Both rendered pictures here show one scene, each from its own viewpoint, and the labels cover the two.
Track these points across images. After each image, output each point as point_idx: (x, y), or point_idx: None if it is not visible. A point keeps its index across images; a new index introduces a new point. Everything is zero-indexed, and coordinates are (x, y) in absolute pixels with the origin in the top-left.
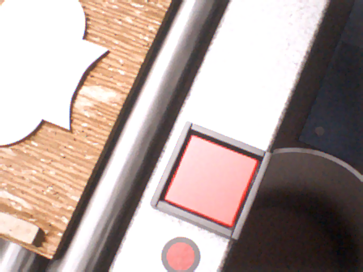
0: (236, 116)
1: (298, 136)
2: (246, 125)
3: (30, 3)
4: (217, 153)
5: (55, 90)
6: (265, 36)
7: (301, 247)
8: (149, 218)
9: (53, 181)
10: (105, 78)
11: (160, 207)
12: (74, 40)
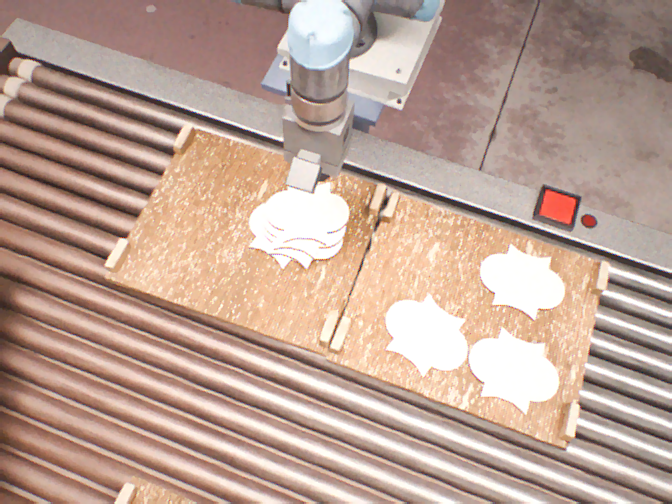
0: (524, 201)
1: None
2: (527, 197)
3: (491, 278)
4: (546, 204)
5: (533, 264)
6: (484, 189)
7: None
8: (575, 233)
9: (573, 265)
10: (521, 246)
11: (574, 224)
12: (507, 257)
